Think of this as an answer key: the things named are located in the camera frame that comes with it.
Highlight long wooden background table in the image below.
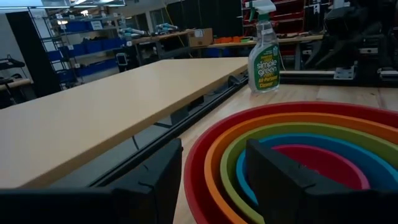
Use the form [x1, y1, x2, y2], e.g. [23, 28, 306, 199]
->
[207, 33, 325, 71]

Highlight beige wooden desk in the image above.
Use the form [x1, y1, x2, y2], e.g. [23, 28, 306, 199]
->
[0, 57, 249, 190]

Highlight orange bowl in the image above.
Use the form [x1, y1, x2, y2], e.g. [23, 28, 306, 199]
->
[204, 111, 398, 224]

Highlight red shelving rack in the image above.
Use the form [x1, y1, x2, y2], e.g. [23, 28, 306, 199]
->
[241, 0, 307, 35]

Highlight green bowl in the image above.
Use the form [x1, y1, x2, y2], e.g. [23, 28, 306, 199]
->
[220, 122, 398, 224]

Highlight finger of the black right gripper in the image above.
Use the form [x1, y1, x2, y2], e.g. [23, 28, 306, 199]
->
[315, 42, 338, 70]
[303, 39, 324, 69]

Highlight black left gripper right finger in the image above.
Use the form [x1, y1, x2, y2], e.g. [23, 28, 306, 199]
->
[245, 139, 398, 224]

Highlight orange parts on table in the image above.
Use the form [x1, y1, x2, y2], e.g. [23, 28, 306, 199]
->
[213, 35, 243, 44]

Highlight clear cleaner spray bottle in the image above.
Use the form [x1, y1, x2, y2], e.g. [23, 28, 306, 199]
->
[244, 0, 282, 94]

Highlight brown cardboard box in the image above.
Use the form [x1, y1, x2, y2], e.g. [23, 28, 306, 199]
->
[188, 27, 214, 48]

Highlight shelf rack with blue bins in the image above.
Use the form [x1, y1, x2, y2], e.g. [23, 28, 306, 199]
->
[29, 7, 133, 83]

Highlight tall black cabinet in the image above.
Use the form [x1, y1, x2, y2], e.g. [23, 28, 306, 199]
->
[5, 11, 62, 98]

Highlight wooden workbench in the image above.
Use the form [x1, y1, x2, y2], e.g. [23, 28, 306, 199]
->
[131, 29, 200, 62]

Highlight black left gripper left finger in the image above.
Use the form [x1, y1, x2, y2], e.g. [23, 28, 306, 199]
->
[0, 138, 183, 224]

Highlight blue bowl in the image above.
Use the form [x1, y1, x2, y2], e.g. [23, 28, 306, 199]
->
[235, 133, 398, 207]

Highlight large red bowl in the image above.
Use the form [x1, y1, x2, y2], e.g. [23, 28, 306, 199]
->
[183, 101, 398, 224]

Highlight small pink bowl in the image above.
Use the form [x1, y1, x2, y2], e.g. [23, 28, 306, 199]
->
[272, 144, 371, 190]

